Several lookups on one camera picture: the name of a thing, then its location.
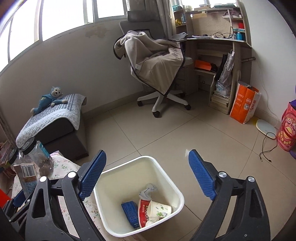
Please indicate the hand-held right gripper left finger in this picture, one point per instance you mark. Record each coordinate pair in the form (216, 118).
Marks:
(91, 176)

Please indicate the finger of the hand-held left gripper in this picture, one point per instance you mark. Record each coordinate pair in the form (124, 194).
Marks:
(19, 198)

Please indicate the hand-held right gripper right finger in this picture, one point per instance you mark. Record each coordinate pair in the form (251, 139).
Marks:
(201, 173)

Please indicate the blue white drink carton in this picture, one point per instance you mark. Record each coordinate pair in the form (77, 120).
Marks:
(26, 178)

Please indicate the cream plastic waste bin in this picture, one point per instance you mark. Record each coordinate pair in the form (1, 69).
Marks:
(120, 180)

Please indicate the blue cardboard box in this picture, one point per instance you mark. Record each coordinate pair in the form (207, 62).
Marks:
(130, 214)

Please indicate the white floral paper cup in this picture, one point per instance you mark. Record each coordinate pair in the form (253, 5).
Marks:
(159, 209)

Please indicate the white paper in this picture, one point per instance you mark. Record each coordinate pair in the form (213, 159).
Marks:
(148, 191)

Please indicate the red white snack packet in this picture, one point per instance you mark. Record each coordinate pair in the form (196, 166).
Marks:
(143, 213)

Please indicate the floral tablecloth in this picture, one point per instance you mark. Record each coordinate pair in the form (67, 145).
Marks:
(64, 165)

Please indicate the dark grey ottoman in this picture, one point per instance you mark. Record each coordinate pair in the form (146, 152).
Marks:
(67, 141)

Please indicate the plastic jar of brown nuts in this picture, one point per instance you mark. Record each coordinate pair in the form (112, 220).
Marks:
(39, 157)

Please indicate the striped quilted cover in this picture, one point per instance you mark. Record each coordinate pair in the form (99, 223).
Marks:
(46, 120)

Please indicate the stack of books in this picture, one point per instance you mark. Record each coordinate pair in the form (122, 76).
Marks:
(219, 99)

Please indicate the white bathroom scale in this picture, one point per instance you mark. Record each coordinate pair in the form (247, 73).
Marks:
(266, 128)

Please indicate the orange paper bag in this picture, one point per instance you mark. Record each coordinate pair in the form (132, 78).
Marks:
(244, 104)

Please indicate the grey office chair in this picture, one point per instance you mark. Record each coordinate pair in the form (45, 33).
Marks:
(161, 99)

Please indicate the blue plush monkey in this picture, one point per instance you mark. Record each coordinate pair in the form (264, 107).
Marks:
(48, 98)

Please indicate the red printed shopping bag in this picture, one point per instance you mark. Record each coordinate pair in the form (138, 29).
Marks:
(288, 129)

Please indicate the silver plastic bag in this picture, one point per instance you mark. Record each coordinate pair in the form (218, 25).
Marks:
(225, 74)

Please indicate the orange box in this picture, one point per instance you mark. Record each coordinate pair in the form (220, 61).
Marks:
(203, 65)

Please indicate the beige blanket with dark trim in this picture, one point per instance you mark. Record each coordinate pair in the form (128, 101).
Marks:
(152, 62)

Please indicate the blue bottle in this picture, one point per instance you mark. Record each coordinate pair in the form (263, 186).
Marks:
(240, 36)

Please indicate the wooden corner desk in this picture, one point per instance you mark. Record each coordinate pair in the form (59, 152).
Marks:
(208, 25)

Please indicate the wide bay window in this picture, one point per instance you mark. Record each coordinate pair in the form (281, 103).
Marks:
(57, 18)

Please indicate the beige patterned curtain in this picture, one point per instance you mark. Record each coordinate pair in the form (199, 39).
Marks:
(159, 14)

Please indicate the narrow side window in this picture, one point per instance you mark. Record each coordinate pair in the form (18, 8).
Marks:
(208, 2)

